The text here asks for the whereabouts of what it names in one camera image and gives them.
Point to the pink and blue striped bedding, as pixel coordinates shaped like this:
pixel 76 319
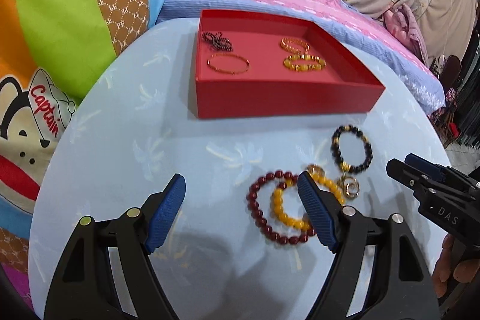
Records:
pixel 343 22

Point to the light blue palm tablecloth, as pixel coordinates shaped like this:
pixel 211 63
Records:
pixel 136 129

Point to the right hand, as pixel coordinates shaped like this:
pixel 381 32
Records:
pixel 463 273

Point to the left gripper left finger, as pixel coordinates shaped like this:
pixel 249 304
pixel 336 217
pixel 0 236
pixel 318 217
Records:
pixel 83 287

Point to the thin gold bangle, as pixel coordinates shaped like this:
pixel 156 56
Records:
pixel 213 63

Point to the red cardboard tray box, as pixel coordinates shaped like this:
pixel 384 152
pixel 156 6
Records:
pixel 296 68

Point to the colourful monkey cartoon quilt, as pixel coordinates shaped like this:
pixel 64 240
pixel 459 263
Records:
pixel 52 54

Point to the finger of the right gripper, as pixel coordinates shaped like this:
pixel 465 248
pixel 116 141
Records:
pixel 423 164
pixel 408 176

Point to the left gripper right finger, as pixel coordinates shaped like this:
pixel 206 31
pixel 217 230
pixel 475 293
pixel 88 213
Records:
pixel 400 286

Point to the pink folded cloth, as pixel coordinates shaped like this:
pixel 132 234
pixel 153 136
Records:
pixel 401 23

